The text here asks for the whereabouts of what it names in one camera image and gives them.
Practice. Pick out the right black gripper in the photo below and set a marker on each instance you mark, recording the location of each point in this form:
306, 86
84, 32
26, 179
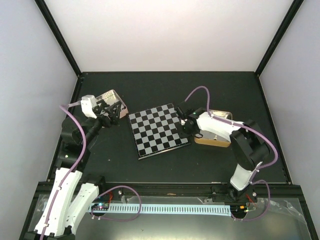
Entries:
195, 132

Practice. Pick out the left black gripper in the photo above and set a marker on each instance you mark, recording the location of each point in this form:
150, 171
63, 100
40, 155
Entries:
113, 118

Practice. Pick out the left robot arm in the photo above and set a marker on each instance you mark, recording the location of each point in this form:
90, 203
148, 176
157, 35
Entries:
64, 211

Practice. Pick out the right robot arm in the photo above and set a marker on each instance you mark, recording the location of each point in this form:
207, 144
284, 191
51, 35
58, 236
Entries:
246, 139

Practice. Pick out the left small circuit board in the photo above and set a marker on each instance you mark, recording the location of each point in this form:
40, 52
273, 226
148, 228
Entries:
100, 206

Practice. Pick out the small circuit board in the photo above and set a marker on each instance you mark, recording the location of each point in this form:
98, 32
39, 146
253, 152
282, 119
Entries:
237, 209
100, 206

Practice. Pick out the right small circuit board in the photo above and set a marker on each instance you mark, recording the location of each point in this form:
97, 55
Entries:
237, 209

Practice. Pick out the pink tin box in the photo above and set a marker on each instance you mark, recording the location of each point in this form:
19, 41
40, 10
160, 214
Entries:
110, 98

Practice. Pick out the gold tin box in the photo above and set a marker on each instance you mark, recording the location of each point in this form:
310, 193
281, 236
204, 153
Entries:
215, 141

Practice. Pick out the black and silver chessboard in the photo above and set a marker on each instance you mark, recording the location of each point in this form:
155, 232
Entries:
154, 131

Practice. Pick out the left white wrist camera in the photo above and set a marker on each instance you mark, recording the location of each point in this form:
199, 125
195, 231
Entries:
88, 102

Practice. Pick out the light blue slotted cable duct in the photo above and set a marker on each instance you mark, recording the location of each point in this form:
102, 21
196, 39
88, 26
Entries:
165, 209

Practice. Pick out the left black frame post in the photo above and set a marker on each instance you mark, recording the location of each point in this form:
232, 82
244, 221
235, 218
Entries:
46, 13

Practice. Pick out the black frame post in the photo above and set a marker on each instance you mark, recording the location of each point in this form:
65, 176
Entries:
46, 13
283, 27

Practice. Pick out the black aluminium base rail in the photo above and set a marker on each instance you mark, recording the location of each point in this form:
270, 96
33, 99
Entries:
218, 192

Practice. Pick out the right black frame post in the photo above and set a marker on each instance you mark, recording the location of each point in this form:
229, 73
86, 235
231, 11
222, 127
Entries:
283, 27

